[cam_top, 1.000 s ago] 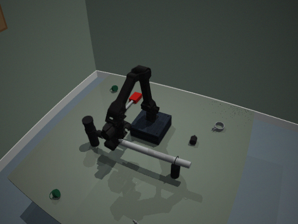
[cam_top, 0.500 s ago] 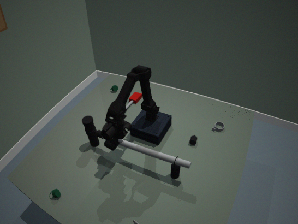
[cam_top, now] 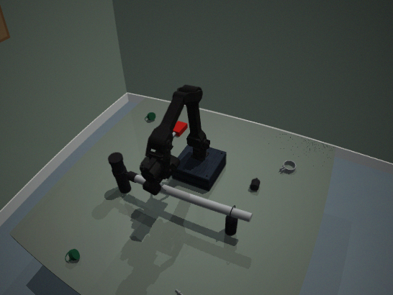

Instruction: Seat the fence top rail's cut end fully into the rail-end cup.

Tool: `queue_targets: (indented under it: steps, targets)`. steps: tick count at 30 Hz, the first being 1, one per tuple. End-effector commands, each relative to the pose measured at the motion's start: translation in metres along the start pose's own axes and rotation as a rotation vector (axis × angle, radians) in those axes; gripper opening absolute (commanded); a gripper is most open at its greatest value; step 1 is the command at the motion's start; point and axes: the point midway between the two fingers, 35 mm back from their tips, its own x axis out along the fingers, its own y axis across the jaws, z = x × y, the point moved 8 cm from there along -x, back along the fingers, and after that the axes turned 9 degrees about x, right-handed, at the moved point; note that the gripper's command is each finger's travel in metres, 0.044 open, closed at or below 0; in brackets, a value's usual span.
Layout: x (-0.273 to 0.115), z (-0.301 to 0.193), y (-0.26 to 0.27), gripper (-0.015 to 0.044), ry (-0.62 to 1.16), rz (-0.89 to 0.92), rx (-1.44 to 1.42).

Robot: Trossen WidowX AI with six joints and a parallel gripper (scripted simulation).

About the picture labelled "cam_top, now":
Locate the grey metal ring clamp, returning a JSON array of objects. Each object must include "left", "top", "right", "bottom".
[{"left": 279, "top": 160, "right": 296, "bottom": 173}]

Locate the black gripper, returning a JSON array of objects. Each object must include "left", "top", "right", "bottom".
[{"left": 143, "top": 155, "right": 180, "bottom": 196}]

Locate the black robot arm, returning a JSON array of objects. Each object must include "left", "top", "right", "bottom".
[{"left": 140, "top": 85, "right": 210, "bottom": 183}]

